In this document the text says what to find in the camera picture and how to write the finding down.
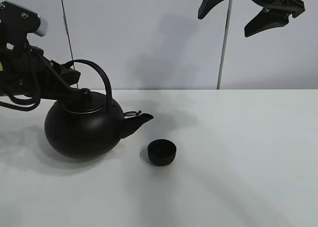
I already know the thin right metal pole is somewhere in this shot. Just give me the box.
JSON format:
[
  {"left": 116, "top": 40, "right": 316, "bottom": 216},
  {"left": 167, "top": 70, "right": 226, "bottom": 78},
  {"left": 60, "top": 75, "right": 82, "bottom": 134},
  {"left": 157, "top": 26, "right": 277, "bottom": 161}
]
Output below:
[{"left": 216, "top": 0, "right": 233, "bottom": 90}]

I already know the small black teacup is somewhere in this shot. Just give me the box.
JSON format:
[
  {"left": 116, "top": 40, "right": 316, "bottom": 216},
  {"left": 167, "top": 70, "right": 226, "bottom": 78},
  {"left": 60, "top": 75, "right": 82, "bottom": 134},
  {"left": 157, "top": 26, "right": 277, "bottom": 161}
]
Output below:
[{"left": 147, "top": 139, "right": 177, "bottom": 166}]

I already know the black round tea kettle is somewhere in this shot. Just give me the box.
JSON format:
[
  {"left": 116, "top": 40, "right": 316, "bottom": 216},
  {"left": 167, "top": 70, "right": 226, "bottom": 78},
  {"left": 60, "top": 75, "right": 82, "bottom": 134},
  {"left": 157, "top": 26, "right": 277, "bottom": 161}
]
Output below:
[{"left": 44, "top": 59, "right": 154, "bottom": 159}]

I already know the thin metal pole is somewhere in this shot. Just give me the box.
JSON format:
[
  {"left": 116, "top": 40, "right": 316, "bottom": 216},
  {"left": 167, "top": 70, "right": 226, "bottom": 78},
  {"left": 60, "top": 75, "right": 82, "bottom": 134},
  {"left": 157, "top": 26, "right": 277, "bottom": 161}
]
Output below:
[
  {"left": 216, "top": 0, "right": 233, "bottom": 90},
  {"left": 58, "top": 0, "right": 80, "bottom": 88}
]

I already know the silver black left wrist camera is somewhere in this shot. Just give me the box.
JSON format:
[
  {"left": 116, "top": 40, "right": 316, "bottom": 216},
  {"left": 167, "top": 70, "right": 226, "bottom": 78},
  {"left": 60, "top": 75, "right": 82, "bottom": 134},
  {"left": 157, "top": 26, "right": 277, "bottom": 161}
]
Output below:
[{"left": 0, "top": 1, "right": 48, "bottom": 53}]

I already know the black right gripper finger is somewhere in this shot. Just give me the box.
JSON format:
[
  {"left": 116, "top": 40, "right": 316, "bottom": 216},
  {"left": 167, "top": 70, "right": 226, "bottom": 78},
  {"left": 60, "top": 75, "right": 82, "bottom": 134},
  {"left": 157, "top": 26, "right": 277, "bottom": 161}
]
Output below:
[
  {"left": 244, "top": 9, "right": 289, "bottom": 37},
  {"left": 197, "top": 0, "right": 224, "bottom": 19}
]

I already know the black cable loop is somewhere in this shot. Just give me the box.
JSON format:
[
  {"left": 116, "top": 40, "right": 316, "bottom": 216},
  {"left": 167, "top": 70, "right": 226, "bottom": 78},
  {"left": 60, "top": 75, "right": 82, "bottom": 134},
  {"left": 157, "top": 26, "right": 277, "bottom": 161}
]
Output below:
[{"left": 0, "top": 48, "right": 44, "bottom": 112}]

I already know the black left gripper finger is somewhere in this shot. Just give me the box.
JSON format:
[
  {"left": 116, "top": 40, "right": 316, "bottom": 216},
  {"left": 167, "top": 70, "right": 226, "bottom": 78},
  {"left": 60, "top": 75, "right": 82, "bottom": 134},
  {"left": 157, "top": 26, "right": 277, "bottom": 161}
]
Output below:
[{"left": 59, "top": 63, "right": 80, "bottom": 85}]

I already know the thin left metal pole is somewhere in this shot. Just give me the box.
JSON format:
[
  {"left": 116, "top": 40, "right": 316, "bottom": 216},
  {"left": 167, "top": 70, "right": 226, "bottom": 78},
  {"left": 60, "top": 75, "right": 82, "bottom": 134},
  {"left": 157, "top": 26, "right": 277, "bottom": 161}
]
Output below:
[{"left": 58, "top": 0, "right": 80, "bottom": 88}]

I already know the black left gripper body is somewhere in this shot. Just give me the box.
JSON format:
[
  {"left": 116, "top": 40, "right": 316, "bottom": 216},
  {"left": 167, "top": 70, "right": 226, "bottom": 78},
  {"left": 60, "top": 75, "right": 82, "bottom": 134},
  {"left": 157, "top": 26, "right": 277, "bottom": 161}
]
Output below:
[{"left": 0, "top": 40, "right": 83, "bottom": 100}]

